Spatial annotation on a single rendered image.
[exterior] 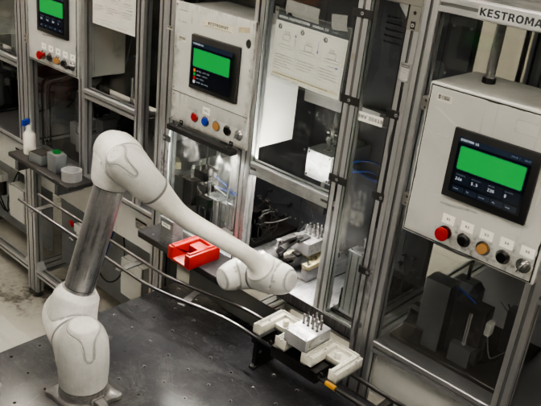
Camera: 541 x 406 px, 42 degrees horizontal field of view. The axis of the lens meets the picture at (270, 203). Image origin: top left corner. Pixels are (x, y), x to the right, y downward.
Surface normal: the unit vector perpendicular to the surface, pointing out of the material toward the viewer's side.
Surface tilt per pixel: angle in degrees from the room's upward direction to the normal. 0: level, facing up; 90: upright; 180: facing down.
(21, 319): 0
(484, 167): 90
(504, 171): 90
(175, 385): 0
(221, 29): 90
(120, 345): 0
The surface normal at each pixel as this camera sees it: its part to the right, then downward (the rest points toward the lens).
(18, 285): 0.11, -0.91
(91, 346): 0.58, 0.05
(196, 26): -0.68, 0.23
